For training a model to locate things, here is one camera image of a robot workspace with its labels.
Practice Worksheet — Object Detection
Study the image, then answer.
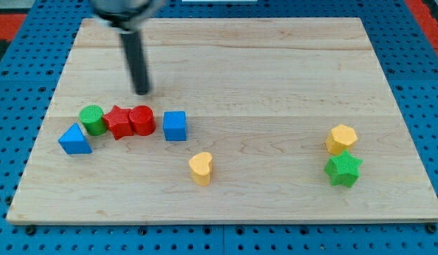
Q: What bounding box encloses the yellow heart block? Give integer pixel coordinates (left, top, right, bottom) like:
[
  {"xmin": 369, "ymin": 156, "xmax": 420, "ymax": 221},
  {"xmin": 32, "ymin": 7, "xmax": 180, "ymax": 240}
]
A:
[{"xmin": 189, "ymin": 152, "xmax": 213, "ymax": 186}]

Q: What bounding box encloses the blue cube block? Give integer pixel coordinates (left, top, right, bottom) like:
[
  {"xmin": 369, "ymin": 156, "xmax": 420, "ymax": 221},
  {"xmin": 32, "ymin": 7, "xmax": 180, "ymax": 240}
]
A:
[{"xmin": 163, "ymin": 111, "xmax": 187, "ymax": 141}]

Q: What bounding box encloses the green cylinder block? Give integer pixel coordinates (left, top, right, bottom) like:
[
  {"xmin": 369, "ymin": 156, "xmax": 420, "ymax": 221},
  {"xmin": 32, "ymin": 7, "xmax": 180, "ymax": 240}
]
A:
[{"xmin": 79, "ymin": 105, "xmax": 107, "ymax": 136}]

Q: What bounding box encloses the red cylinder block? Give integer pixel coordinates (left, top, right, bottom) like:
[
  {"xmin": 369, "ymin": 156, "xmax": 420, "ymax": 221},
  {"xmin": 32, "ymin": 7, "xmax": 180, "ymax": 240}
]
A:
[{"xmin": 129, "ymin": 106, "xmax": 156, "ymax": 136}]

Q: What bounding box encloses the red star block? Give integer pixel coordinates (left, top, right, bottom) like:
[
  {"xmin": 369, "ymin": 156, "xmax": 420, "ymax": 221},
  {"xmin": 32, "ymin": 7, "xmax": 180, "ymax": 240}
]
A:
[{"xmin": 103, "ymin": 106, "xmax": 134, "ymax": 140}]

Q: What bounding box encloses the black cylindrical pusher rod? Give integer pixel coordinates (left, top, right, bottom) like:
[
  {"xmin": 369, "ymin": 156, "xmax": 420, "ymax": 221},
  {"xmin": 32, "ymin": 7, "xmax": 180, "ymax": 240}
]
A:
[{"xmin": 120, "ymin": 31, "xmax": 151, "ymax": 96}]

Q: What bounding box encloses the wooden board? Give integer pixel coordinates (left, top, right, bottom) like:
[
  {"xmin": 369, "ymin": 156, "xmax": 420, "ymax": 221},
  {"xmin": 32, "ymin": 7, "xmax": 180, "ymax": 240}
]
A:
[{"xmin": 6, "ymin": 18, "xmax": 438, "ymax": 225}]

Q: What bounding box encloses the yellow hexagon block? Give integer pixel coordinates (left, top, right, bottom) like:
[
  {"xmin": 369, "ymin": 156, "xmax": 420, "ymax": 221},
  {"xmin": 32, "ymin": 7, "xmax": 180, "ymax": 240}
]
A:
[{"xmin": 325, "ymin": 125, "xmax": 358, "ymax": 155}]

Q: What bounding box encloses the blue triangle block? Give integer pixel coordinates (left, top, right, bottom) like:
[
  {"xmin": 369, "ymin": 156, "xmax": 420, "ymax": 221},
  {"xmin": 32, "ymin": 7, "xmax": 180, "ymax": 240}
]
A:
[{"xmin": 58, "ymin": 123, "xmax": 92, "ymax": 154}]

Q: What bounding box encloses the green star block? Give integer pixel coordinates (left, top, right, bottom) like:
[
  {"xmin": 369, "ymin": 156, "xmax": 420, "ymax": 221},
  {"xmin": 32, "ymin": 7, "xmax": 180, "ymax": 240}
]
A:
[{"xmin": 324, "ymin": 149, "xmax": 363, "ymax": 188}]

